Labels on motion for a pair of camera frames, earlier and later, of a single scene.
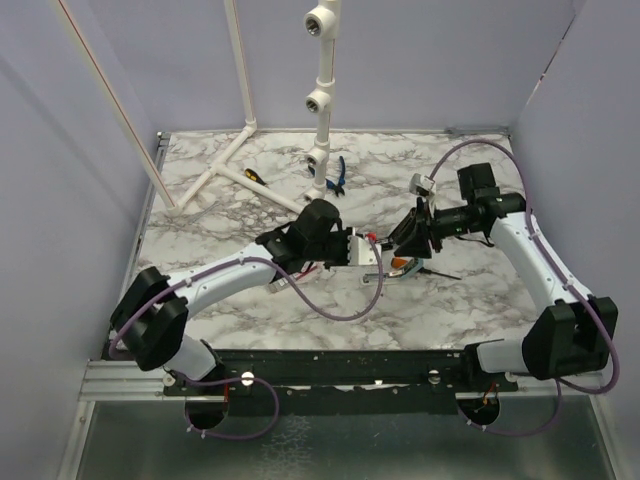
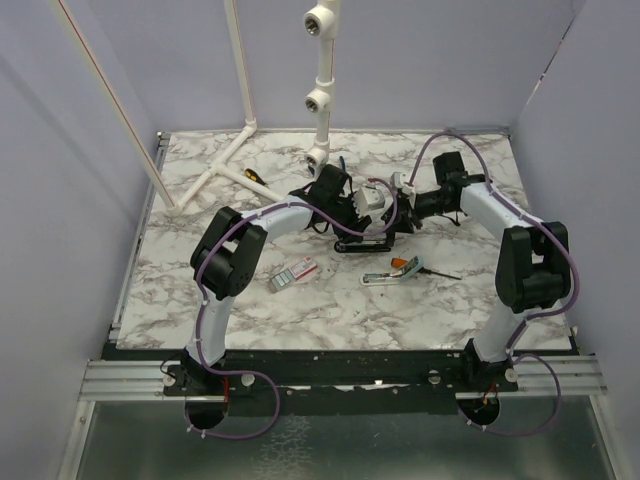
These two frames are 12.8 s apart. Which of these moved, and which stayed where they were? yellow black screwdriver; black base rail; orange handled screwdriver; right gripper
Moved: right gripper
Stayed: yellow black screwdriver; black base rail; orange handled screwdriver
